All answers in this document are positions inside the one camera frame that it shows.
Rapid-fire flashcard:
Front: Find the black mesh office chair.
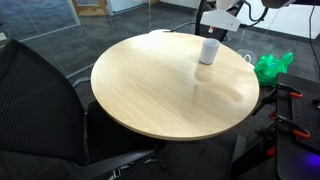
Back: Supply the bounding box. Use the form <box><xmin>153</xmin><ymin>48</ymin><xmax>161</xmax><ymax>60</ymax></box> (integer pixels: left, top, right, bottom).
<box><xmin>0</xmin><ymin>38</ymin><xmax>168</xmax><ymax>180</ymax></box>

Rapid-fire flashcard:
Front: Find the white plastic bag handle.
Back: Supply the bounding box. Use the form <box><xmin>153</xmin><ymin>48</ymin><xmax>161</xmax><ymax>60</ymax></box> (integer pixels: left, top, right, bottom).
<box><xmin>237</xmin><ymin>48</ymin><xmax>256</xmax><ymax>66</ymax></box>

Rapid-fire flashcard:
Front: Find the green plastic bag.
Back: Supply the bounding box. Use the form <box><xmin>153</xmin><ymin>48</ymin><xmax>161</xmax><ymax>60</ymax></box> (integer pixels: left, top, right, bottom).
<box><xmin>253</xmin><ymin>52</ymin><xmax>295</xmax><ymax>88</ymax></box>

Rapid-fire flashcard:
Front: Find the white cup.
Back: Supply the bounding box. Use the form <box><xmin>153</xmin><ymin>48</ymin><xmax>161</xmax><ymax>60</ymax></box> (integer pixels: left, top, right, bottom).
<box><xmin>199</xmin><ymin>37</ymin><xmax>222</xmax><ymax>66</ymax></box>

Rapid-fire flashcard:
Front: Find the black hanging cable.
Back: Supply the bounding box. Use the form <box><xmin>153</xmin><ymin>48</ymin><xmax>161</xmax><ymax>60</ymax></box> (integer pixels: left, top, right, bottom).
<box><xmin>307</xmin><ymin>0</ymin><xmax>320</xmax><ymax>82</ymax></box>

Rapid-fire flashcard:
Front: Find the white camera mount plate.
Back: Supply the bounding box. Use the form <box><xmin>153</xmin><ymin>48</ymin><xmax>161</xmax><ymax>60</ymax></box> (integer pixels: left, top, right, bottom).
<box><xmin>199</xmin><ymin>7</ymin><xmax>242</xmax><ymax>33</ymax></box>

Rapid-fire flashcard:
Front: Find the black clamp orange handle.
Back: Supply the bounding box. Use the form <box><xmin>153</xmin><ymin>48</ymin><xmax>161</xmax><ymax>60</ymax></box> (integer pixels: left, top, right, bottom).
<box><xmin>255</xmin><ymin>114</ymin><xmax>311</xmax><ymax>140</ymax></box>
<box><xmin>252</xmin><ymin>83</ymin><xmax>304</xmax><ymax>117</ymax></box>

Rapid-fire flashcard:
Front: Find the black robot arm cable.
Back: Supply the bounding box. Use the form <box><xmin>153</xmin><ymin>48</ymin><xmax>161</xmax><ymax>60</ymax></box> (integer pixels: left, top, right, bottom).
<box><xmin>243</xmin><ymin>0</ymin><xmax>270</xmax><ymax>23</ymax></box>

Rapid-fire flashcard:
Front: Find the wooden shelf unit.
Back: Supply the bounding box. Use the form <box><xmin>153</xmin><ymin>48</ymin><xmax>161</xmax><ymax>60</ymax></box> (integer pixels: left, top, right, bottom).
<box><xmin>71</xmin><ymin>0</ymin><xmax>111</xmax><ymax>17</ymax></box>

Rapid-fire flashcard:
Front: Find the black equipment cart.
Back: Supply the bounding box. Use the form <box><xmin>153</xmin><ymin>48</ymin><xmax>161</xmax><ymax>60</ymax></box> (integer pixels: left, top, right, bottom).
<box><xmin>229</xmin><ymin>72</ymin><xmax>320</xmax><ymax>180</ymax></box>

